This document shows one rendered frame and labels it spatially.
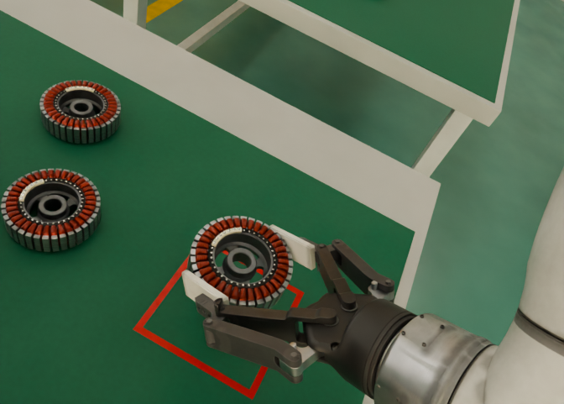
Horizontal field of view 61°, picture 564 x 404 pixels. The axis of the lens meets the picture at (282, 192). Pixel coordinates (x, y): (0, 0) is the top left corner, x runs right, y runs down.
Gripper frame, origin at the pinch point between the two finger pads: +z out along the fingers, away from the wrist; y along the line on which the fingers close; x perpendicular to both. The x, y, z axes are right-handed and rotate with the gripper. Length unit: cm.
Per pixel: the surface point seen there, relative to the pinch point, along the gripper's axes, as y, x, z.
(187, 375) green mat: 8.0, 12.0, 2.1
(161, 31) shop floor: -92, -3, 175
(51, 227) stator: 12.7, -2.8, 20.2
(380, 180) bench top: -38.5, 7.0, 10.0
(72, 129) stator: 3.2, -9.6, 33.5
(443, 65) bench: -85, -3, 26
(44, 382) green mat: 20.4, 8.1, 8.9
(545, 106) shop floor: -272, 60, 63
